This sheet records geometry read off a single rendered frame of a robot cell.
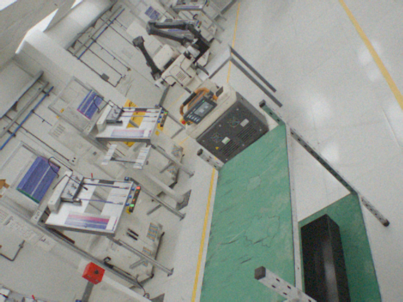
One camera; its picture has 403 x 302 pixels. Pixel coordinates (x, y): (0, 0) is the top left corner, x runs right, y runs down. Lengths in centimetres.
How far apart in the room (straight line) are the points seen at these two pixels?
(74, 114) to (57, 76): 219
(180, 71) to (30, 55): 406
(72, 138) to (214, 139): 223
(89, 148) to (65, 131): 38
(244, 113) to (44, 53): 446
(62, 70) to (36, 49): 56
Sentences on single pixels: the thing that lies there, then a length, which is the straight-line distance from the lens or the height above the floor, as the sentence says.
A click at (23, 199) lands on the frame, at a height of 154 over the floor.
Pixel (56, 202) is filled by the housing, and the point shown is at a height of 126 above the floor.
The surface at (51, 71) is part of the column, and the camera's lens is 694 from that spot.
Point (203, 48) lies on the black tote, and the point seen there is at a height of 106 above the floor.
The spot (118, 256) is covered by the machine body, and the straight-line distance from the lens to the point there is 389.
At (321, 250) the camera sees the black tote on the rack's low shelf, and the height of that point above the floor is 36.
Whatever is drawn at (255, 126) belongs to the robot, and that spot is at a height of 41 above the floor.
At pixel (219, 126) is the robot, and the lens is 323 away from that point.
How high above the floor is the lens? 175
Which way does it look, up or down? 20 degrees down
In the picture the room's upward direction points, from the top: 52 degrees counter-clockwise
